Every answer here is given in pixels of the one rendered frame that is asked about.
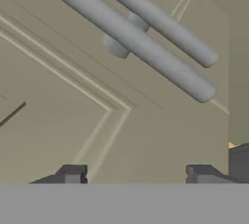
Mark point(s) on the beige panelled cabinet door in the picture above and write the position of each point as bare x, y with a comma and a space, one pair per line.
201, 17
58, 130

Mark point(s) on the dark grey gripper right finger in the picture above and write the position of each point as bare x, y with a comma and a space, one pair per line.
198, 174

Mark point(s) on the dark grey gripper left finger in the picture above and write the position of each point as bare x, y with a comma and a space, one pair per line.
74, 173

